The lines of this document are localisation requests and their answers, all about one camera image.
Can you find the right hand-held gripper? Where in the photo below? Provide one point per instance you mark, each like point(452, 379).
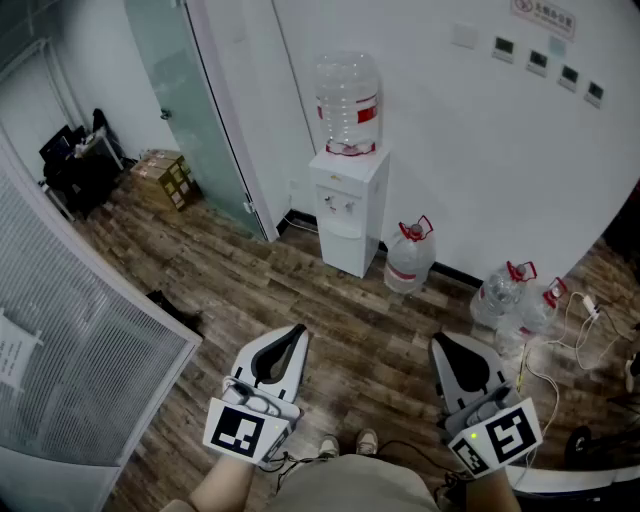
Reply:
point(510, 432)

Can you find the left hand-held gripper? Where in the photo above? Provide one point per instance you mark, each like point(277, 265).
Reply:
point(240, 430)

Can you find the white plastic panel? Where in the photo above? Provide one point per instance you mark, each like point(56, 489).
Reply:
point(342, 252)

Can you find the white water dispenser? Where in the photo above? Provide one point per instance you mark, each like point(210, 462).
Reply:
point(350, 175)

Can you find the person's right forearm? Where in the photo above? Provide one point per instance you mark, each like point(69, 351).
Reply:
point(492, 492)

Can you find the person's left forearm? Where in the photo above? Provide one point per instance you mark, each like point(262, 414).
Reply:
point(225, 485)

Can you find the large clear water bottle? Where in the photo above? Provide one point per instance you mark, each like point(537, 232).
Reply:
point(347, 85)

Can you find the person's left beige shoe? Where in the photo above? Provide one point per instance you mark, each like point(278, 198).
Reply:
point(329, 446)

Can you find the person's beige shoe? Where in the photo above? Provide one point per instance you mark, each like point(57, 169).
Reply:
point(329, 446)
point(366, 442)

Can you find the black trash bin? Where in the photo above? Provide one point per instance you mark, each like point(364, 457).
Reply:
point(172, 307)

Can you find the person's right beige shoe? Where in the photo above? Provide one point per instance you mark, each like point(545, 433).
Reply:
point(366, 442)

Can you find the black wheeled stand base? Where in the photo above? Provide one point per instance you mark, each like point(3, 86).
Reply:
point(577, 445)

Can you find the beige shirt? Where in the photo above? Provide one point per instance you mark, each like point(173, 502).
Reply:
point(350, 485)

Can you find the white power strip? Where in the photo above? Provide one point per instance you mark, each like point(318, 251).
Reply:
point(591, 305)

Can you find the metal glass door clamp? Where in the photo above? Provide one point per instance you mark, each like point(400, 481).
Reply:
point(249, 207)

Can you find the glass partition with blinds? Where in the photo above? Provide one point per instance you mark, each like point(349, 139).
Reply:
point(75, 325)

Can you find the stack of cardboard boxes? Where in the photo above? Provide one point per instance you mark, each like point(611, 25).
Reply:
point(165, 180)

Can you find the white paper notice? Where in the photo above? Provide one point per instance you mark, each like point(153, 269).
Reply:
point(15, 350)

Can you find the black office chair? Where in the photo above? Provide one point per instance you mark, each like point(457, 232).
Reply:
point(85, 182)

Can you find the frosted glass door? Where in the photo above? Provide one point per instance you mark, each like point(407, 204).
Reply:
point(190, 110)

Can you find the black monitor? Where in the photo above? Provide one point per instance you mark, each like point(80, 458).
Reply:
point(56, 144)

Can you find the white door frame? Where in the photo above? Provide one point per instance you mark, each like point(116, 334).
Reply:
point(231, 115)

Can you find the wall thermostat panel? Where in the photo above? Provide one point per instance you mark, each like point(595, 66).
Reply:
point(594, 94)
point(537, 62)
point(569, 77)
point(503, 49)

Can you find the pale blue wall sticker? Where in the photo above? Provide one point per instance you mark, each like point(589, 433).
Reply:
point(557, 46)

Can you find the white wall switch plate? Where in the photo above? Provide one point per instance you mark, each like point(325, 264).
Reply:
point(465, 35)

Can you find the red and white wall sign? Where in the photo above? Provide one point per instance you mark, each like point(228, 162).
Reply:
point(545, 17)

